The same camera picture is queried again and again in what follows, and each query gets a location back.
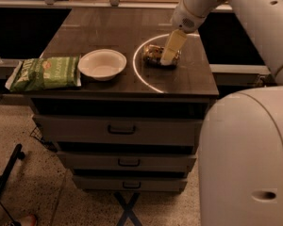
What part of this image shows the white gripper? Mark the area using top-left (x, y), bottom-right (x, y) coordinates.
top-left (160, 0), bottom-right (208, 66)

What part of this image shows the orange soda can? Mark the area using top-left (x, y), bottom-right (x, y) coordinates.
top-left (141, 44), bottom-right (181, 67)

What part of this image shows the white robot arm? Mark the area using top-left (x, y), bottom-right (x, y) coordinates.
top-left (172, 0), bottom-right (283, 226)

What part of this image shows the white bowl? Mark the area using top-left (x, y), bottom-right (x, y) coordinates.
top-left (78, 49), bottom-right (126, 81)

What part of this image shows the grey drawer cabinet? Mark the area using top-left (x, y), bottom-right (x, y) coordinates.
top-left (27, 8), bottom-right (219, 179)

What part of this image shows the green chip bag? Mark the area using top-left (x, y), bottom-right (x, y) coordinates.
top-left (5, 56), bottom-right (81, 92)

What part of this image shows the top drawer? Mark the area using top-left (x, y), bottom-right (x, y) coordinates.
top-left (33, 115), bottom-right (202, 146)

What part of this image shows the drawer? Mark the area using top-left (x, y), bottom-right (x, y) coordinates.
top-left (73, 175), bottom-right (188, 192)
top-left (58, 152), bottom-right (196, 173)
top-left (33, 115), bottom-right (202, 146)

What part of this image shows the middle drawer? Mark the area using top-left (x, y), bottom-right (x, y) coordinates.
top-left (58, 152), bottom-right (196, 173)

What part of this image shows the bottom drawer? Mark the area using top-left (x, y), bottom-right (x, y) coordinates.
top-left (73, 175), bottom-right (188, 192)

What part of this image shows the black stand leg left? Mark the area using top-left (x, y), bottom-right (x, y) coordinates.
top-left (0, 144), bottom-right (25, 197)

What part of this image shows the red white shoe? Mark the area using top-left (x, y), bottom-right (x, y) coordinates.
top-left (4, 214), bottom-right (39, 226)

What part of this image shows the black wire basket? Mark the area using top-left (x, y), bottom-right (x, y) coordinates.
top-left (30, 126), bottom-right (57, 153)

